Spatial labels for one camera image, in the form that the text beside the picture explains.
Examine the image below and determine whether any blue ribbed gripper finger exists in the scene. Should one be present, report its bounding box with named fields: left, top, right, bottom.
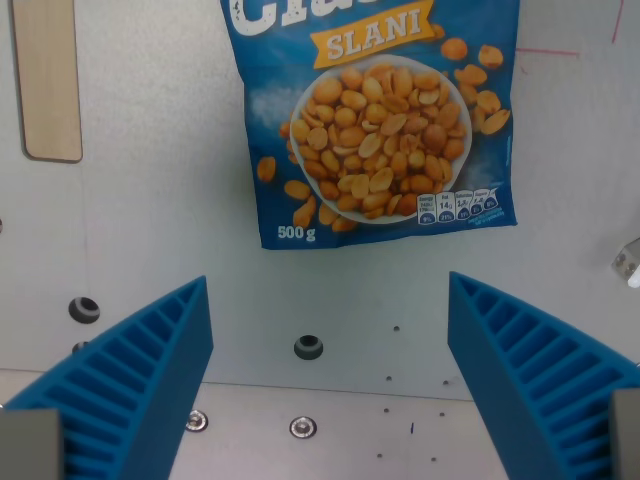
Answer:
left=447, top=271, right=640, bottom=480
left=0, top=275, right=215, bottom=480

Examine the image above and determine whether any blue salted peanuts bag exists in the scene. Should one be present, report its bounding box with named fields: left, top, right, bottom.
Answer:
left=219, top=0, right=522, bottom=251

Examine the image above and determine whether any light wooden board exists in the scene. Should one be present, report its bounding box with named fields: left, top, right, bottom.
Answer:
left=9, top=0, right=84, bottom=163

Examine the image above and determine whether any silver metal bracket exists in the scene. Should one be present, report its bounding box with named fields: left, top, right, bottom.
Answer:
left=608, top=237, right=640, bottom=289

